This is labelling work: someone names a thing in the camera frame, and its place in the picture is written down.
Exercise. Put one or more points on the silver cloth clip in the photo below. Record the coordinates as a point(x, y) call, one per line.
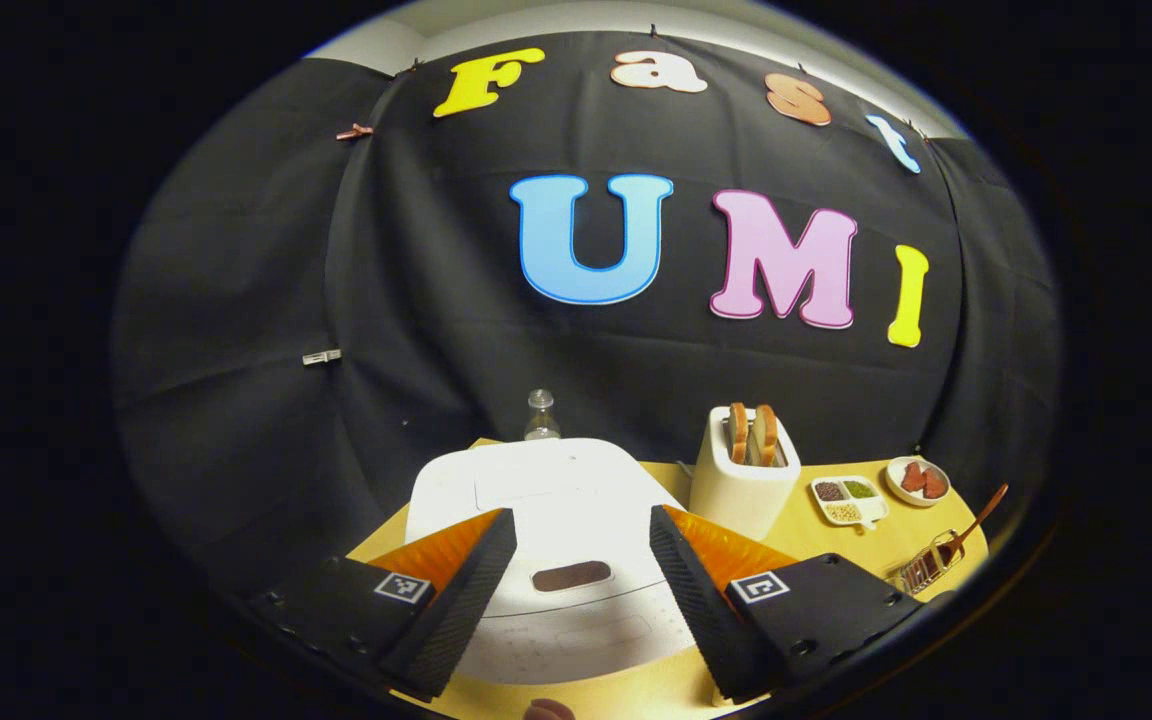
point(321, 356)

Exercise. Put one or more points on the white rice cooker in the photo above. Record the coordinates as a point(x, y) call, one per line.
point(566, 500)

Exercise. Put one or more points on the copper cloth clip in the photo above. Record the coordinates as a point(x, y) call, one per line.
point(354, 131)

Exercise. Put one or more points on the round white plate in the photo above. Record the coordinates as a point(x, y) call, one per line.
point(894, 485)

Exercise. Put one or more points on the small glass bottle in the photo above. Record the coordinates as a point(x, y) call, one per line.
point(541, 425)

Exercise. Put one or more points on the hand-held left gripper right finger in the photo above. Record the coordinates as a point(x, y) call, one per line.
point(701, 610)

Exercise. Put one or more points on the white divided bean dish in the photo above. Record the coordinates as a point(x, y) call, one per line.
point(871, 508)

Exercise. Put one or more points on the white toaster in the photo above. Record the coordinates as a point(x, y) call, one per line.
point(736, 500)

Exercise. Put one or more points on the brown wooden spoon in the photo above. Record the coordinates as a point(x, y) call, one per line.
point(981, 512)

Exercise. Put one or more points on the red meat slice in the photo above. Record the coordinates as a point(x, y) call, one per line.
point(936, 484)
point(913, 477)

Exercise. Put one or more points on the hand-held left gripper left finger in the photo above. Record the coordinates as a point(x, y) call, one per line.
point(456, 610)

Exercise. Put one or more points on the toasted bread slice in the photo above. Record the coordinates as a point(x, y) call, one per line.
point(766, 437)
point(738, 435)

